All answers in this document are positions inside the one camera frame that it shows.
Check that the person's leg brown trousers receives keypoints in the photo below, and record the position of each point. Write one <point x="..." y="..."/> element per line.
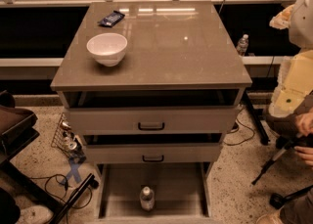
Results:
<point x="299" y="211"/>

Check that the top drawer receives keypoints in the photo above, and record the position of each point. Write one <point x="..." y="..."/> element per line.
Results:
<point x="151" y="112"/>

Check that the background water bottle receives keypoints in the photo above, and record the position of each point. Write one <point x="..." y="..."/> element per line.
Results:
<point x="242" y="45"/>

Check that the clear plastic bottle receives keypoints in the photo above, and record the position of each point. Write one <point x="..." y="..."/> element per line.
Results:
<point x="147" y="198"/>

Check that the person's hand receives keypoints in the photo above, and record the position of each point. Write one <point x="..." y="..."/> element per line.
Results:
<point x="304" y="123"/>

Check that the black stand leg right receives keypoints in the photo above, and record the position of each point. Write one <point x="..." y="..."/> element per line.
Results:
<point x="264" y="139"/>

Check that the blue snack packet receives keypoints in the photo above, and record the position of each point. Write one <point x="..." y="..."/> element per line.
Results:
<point x="112" y="19"/>

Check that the blue tape cross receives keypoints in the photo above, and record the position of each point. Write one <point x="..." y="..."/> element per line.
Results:
<point x="74" y="164"/>

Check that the white shoe bottom left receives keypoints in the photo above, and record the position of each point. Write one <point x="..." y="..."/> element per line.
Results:
<point x="37" y="214"/>

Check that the white bowl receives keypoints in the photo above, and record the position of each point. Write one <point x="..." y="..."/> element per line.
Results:
<point x="107" y="49"/>

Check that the middle drawer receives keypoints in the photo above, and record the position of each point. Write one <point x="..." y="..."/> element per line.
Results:
<point x="152" y="148"/>

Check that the open bottom drawer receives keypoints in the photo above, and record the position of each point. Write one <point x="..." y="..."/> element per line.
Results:
<point x="181" y="194"/>

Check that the tan shoe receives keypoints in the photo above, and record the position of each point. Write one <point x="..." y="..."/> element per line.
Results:
<point x="270" y="218"/>

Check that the wire basket with cans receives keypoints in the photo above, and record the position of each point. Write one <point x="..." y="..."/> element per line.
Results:
<point x="66" y="141"/>

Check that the black tripod leg left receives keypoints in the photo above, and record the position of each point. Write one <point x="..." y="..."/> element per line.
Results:
<point x="89" y="182"/>

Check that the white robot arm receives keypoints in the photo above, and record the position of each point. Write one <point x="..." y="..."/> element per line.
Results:
<point x="295" y="79"/>

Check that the dark chair left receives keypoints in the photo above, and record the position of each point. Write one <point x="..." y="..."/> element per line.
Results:
<point x="16" y="132"/>

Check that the grey drawer cabinet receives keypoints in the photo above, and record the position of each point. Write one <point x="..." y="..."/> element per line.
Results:
<point x="171" y="46"/>

